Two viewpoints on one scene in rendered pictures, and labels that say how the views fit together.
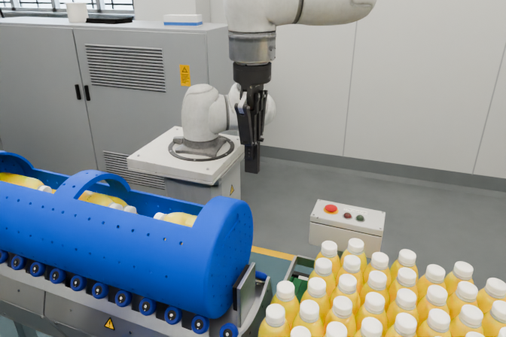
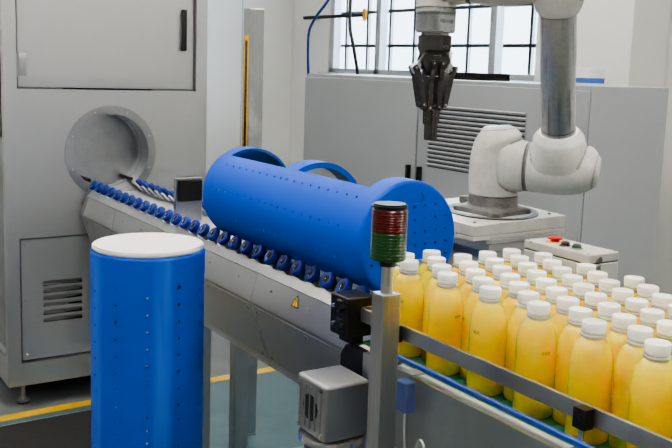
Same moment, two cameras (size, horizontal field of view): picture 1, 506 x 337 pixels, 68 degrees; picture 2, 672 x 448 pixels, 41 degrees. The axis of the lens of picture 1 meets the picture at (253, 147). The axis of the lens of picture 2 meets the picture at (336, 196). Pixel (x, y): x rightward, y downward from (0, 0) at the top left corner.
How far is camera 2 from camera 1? 1.51 m
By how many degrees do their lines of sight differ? 38
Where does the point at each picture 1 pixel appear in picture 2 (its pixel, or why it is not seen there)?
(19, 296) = (237, 282)
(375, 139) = not seen: outside the picture
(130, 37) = (488, 95)
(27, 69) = (355, 140)
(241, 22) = not seen: outside the picture
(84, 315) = (279, 296)
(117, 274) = (307, 231)
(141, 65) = not seen: hidden behind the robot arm
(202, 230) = (376, 188)
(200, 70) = not seen: hidden behind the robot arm
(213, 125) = (502, 175)
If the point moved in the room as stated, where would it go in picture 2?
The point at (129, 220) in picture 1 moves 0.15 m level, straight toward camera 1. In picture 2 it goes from (329, 183) to (312, 190)
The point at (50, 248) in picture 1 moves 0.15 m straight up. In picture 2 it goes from (268, 212) to (270, 156)
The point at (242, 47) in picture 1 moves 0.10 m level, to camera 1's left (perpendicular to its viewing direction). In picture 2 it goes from (419, 19) to (381, 19)
